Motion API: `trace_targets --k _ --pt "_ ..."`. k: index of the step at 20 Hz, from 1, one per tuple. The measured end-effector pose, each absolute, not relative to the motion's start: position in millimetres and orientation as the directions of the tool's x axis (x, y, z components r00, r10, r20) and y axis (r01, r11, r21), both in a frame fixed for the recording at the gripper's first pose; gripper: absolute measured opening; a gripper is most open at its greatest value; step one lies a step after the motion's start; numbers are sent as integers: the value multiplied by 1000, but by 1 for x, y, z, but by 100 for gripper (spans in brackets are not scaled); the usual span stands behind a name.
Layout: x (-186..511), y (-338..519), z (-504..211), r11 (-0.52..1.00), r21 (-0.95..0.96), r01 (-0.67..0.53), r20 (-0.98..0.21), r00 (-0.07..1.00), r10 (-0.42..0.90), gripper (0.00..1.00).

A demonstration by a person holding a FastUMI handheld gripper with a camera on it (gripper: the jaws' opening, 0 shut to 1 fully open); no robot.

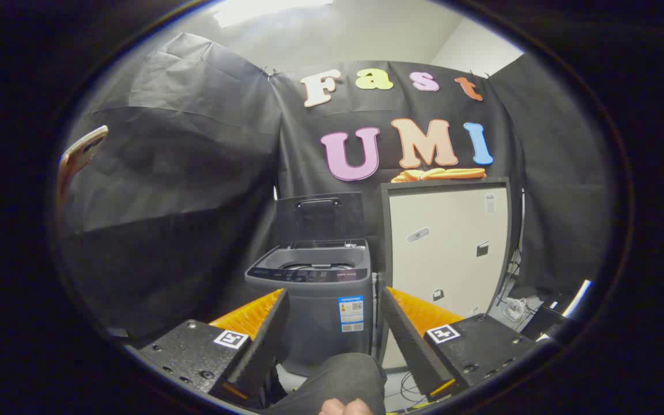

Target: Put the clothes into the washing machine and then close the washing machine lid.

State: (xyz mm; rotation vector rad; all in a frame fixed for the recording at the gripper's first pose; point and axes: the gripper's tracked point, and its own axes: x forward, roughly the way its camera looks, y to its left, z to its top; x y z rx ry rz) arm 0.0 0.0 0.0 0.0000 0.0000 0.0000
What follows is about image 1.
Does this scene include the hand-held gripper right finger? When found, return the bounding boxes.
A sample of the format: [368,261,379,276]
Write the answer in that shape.
[379,286,541,403]

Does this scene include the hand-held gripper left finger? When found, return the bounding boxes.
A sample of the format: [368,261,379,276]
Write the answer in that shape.
[136,288,291,410]

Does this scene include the grey washing machine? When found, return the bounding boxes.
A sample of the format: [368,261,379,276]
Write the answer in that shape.
[244,239,375,376]

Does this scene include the yellow orange shirt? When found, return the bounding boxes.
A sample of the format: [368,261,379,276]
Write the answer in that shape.
[390,167,488,184]

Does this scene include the person's dark trouser leg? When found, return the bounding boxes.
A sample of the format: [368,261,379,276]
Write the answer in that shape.
[262,352,388,415]

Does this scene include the black box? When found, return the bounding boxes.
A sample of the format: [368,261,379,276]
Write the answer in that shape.
[520,293,570,342]

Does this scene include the black backdrop cloth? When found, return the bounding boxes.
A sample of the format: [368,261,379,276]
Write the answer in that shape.
[57,32,613,348]

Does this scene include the black floor cables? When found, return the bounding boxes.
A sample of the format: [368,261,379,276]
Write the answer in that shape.
[385,370,428,413]

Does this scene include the beige cabinet with grey frame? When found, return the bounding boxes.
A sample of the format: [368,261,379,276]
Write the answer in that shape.
[378,177,513,371]

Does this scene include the black hanging cables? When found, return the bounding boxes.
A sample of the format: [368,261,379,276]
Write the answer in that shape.
[495,190,527,307]

